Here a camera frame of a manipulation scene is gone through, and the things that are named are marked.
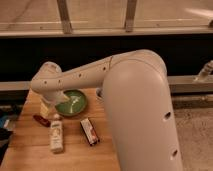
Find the green ceramic bowl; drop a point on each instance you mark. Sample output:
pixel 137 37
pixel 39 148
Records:
pixel 76 104

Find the right metal window post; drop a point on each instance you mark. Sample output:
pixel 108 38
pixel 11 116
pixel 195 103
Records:
pixel 130 15

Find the left metal window post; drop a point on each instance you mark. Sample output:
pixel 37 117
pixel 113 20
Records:
pixel 64 16

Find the metal window post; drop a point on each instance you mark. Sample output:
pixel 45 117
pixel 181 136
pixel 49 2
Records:
pixel 130 15
pixel 64 16

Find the white drink bottle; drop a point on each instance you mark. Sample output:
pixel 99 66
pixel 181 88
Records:
pixel 56 134

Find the dark clutter at left edge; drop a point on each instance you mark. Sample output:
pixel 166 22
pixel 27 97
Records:
pixel 8 117

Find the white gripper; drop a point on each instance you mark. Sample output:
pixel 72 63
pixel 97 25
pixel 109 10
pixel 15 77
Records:
pixel 52 97

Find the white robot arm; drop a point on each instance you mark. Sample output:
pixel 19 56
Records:
pixel 136 99

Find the white cup with blue wrapper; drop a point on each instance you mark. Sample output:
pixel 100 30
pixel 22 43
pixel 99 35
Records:
pixel 99 93

